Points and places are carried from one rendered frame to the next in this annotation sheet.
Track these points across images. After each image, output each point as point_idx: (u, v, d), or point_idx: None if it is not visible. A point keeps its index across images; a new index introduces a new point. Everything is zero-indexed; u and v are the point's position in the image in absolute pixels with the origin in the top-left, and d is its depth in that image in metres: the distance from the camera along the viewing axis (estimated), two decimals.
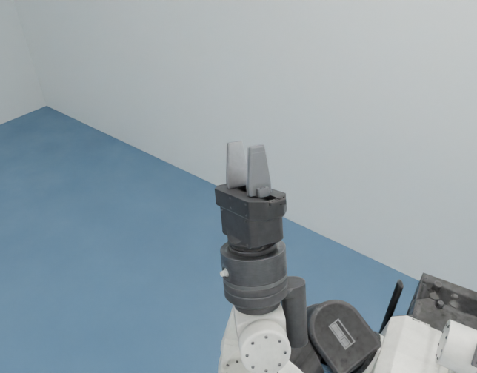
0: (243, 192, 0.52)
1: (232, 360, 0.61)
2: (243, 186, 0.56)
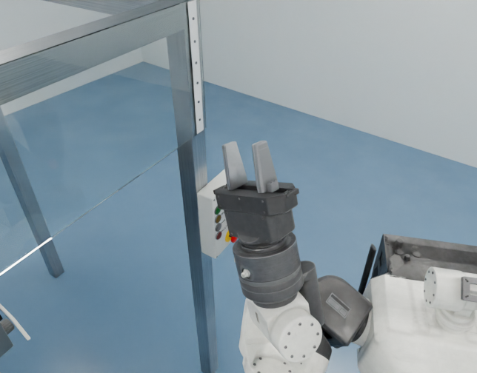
0: (249, 191, 0.53)
1: (255, 358, 0.62)
2: (242, 185, 0.56)
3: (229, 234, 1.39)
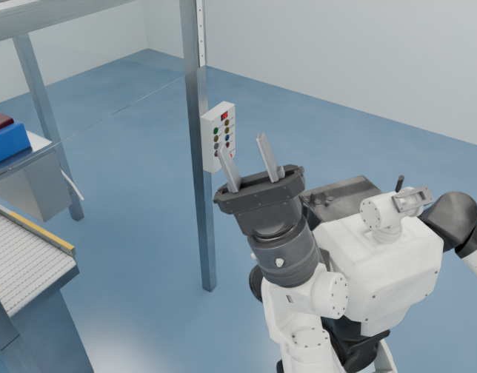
0: (258, 185, 0.54)
1: (290, 338, 0.64)
2: (239, 184, 0.56)
3: None
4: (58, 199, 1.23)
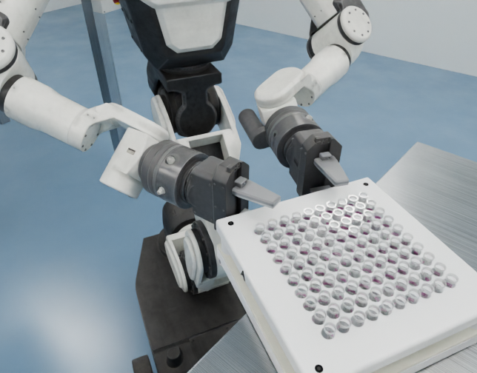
0: (233, 206, 0.56)
1: (98, 119, 0.64)
2: None
3: None
4: None
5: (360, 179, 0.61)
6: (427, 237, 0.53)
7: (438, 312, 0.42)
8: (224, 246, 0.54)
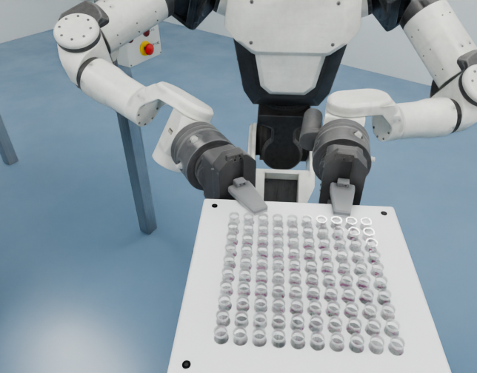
0: (231, 197, 0.56)
1: (149, 98, 0.70)
2: (243, 184, 0.56)
3: (144, 47, 1.45)
4: None
5: (383, 206, 0.53)
6: (418, 293, 0.43)
7: (355, 372, 0.35)
8: None
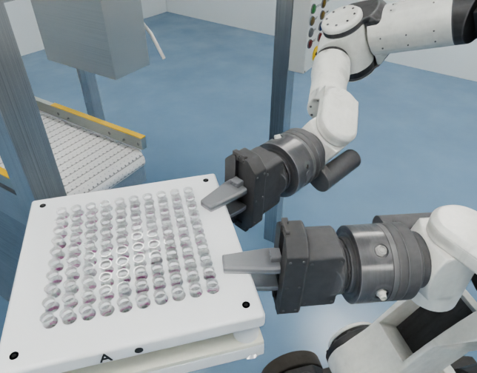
0: None
1: None
2: (243, 188, 0.55)
3: (315, 52, 1.41)
4: (134, 49, 0.86)
5: (261, 306, 0.41)
6: (132, 353, 0.38)
7: (28, 294, 0.41)
8: None
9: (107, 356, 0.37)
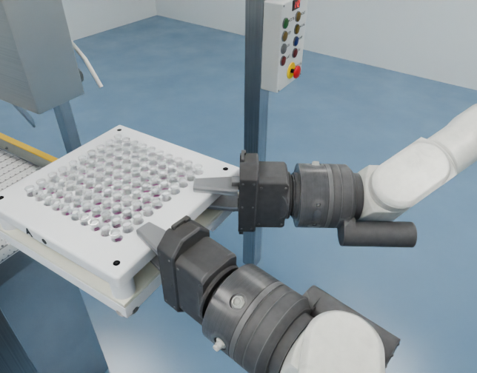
0: (238, 192, 0.57)
1: None
2: (238, 189, 0.55)
3: (290, 69, 1.29)
4: (62, 78, 0.74)
5: (125, 272, 0.44)
6: (41, 240, 0.49)
7: (45, 173, 0.58)
8: None
9: (29, 232, 0.50)
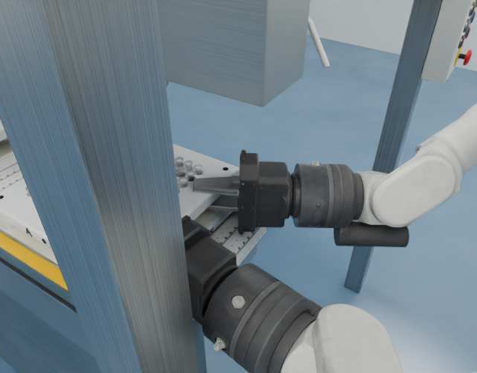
0: (238, 192, 0.57)
1: None
2: (238, 189, 0.55)
3: (458, 54, 1.01)
4: (292, 49, 0.47)
5: None
6: (41, 240, 0.49)
7: None
8: None
9: (29, 231, 0.50)
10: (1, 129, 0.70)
